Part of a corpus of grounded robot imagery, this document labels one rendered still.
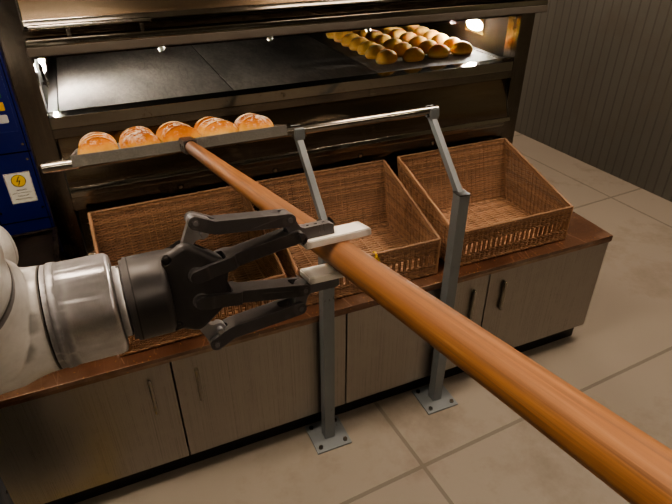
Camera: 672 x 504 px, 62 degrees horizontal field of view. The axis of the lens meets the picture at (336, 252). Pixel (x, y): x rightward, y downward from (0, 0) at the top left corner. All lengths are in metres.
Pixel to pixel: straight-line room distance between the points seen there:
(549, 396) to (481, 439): 2.04
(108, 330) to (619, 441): 0.37
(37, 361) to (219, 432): 1.66
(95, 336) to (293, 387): 1.63
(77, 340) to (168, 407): 1.50
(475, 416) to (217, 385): 1.06
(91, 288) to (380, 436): 1.90
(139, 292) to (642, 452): 0.37
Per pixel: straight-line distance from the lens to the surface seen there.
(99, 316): 0.49
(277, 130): 1.57
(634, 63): 4.52
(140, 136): 1.56
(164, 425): 2.04
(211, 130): 1.58
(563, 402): 0.31
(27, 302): 0.49
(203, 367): 1.90
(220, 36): 1.86
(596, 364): 2.82
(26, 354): 0.49
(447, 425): 2.37
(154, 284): 0.49
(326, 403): 2.13
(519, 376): 0.33
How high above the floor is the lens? 1.78
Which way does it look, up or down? 33 degrees down
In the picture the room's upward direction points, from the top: straight up
